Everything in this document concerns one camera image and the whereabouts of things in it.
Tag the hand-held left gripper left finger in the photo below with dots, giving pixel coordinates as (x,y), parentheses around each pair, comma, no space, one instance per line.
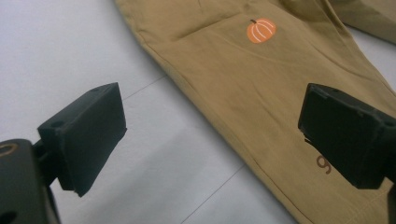
(85,133)

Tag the tan pants with pumpkin print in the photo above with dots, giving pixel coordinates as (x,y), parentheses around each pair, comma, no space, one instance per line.
(249,93)

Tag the white foam board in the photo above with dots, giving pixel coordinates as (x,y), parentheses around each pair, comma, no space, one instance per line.
(62,46)

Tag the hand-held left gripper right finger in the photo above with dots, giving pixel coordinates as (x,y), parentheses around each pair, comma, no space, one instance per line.
(348,137)

